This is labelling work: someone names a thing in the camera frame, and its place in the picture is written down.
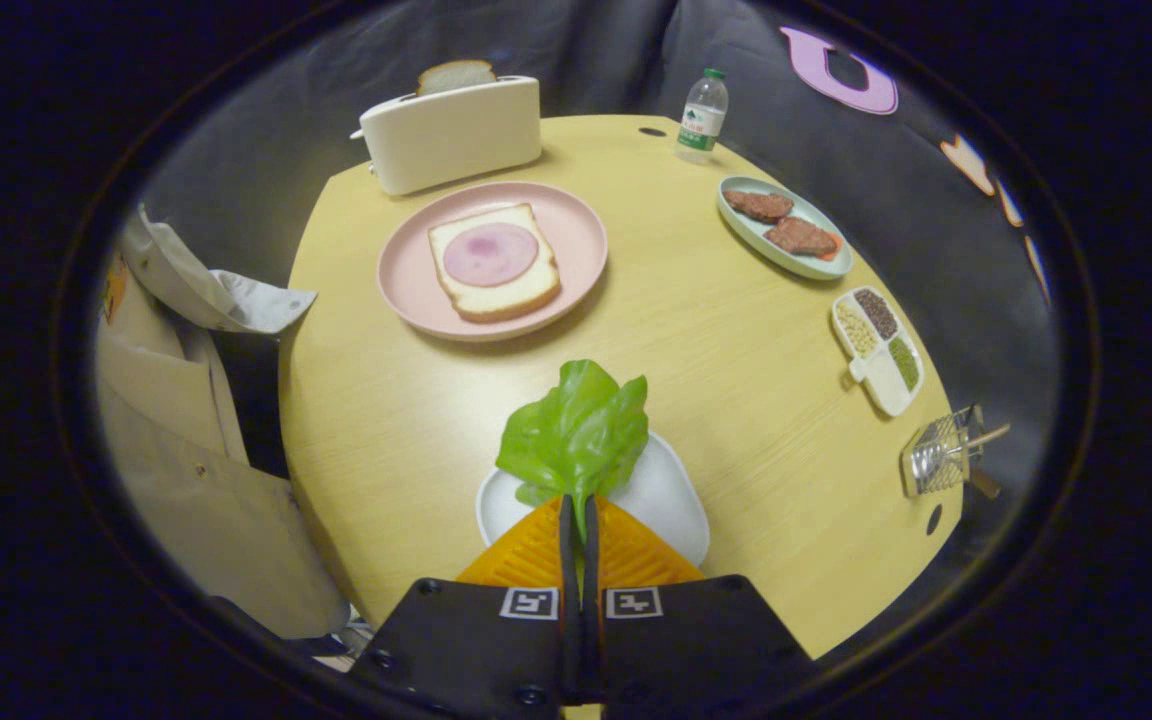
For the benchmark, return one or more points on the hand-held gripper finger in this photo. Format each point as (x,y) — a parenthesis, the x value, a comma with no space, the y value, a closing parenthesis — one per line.
(591,620)
(568,600)

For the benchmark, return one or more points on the green lettuce leaf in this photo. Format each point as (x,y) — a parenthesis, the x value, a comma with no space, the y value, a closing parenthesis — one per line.
(576,430)

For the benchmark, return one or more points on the brown toast slice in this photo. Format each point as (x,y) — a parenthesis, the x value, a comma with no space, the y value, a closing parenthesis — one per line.
(456,76)

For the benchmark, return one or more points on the white plate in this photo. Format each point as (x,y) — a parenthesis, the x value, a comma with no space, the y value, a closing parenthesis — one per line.
(661,490)

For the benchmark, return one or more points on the white bread slice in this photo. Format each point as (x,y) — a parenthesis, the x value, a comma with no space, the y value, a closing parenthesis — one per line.
(541,282)

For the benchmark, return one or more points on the pink ham slice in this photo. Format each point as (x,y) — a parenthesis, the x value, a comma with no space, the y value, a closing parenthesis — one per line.
(491,254)

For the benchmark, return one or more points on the pink round plate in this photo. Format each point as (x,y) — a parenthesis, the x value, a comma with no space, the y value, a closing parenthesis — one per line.
(576,240)

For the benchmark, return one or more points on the white divided condiment dish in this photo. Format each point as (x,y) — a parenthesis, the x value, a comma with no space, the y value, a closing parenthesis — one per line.
(886,385)

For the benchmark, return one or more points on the metal mesh stick holder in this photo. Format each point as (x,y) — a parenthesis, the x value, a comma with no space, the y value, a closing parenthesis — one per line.
(936,460)

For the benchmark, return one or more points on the pale green oval plate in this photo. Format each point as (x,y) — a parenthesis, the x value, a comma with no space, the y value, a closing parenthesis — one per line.
(751,237)

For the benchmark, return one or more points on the person's beige jacket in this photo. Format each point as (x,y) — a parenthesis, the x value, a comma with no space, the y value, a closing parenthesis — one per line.
(176,460)

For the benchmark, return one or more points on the brown meat piece orange edge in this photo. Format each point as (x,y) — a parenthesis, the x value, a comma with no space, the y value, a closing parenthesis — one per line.
(801,238)

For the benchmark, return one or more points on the cream white toaster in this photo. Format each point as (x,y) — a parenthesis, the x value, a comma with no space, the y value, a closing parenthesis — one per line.
(456,135)

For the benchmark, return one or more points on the clear water bottle green cap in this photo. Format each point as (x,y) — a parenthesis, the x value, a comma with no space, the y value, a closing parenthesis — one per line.
(702,120)

